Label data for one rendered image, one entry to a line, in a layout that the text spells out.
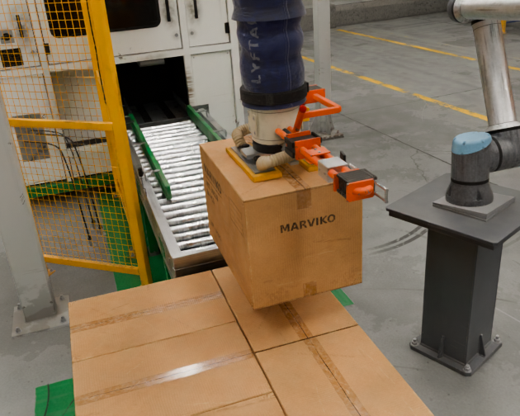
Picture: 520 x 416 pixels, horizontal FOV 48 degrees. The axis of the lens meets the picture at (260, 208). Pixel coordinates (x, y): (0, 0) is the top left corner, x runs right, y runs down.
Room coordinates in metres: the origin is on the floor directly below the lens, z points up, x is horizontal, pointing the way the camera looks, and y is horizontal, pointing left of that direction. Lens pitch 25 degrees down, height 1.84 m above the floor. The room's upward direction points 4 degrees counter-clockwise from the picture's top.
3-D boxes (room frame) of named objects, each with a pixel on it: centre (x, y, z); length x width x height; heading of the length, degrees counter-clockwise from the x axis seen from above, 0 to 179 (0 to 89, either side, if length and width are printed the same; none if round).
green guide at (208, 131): (3.83, 0.24, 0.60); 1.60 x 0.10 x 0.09; 17
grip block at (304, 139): (1.70, -0.15, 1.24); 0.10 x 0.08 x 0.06; 107
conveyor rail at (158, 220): (3.32, 0.71, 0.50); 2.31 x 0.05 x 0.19; 17
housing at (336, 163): (1.50, -0.21, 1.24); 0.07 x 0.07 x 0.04; 17
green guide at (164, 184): (3.68, 0.75, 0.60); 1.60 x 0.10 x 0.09; 17
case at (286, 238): (1.95, -0.06, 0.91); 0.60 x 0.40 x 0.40; 17
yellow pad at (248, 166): (1.92, 0.02, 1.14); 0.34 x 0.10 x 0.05; 17
